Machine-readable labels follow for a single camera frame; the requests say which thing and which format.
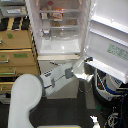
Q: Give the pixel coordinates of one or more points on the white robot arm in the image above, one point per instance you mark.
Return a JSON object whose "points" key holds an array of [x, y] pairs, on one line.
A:
{"points": [[28, 89]]}

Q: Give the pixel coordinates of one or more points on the grey device on cabinet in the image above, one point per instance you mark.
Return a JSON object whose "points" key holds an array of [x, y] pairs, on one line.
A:
{"points": [[13, 11]]}

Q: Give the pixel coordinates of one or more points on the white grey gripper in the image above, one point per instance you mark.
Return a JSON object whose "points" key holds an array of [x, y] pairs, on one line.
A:
{"points": [[78, 67]]}

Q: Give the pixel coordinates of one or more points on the white fridge door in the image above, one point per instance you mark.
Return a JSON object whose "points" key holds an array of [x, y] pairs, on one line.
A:
{"points": [[108, 24]]}

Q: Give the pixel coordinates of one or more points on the white refrigerator body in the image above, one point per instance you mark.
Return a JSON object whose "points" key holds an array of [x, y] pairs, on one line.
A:
{"points": [[67, 39]]}

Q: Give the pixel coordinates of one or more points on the middle fridge drawer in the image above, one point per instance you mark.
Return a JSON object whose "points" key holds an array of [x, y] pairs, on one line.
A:
{"points": [[48, 63]]}

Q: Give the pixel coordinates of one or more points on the wooden drawer cabinet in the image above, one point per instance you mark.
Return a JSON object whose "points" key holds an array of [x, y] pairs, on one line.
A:
{"points": [[18, 54]]}

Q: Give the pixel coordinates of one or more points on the green label inside door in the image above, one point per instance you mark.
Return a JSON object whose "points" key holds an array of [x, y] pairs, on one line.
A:
{"points": [[118, 52]]}

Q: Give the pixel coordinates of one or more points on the food items on shelves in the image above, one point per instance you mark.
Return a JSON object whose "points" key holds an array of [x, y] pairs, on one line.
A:
{"points": [[52, 12]]}

